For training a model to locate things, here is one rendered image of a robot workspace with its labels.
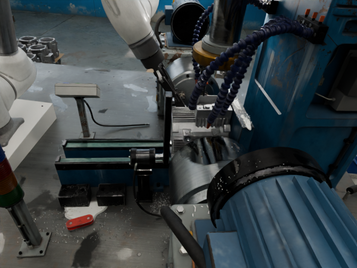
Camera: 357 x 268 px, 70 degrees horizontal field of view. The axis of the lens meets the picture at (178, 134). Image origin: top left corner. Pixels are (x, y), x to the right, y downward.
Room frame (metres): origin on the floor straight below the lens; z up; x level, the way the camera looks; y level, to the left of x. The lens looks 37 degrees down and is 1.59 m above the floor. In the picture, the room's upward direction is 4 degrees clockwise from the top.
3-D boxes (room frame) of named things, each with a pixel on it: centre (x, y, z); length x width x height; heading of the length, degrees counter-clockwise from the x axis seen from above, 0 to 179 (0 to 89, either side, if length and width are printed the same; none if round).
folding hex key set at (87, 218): (0.49, 0.31, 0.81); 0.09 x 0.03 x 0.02; 115
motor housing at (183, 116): (0.77, -0.07, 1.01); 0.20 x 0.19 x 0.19; 98
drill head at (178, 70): (1.13, -0.03, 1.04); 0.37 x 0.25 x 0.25; 7
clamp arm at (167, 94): (0.62, 0.04, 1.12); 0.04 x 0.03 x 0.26; 97
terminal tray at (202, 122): (0.78, -0.11, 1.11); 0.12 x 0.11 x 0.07; 98
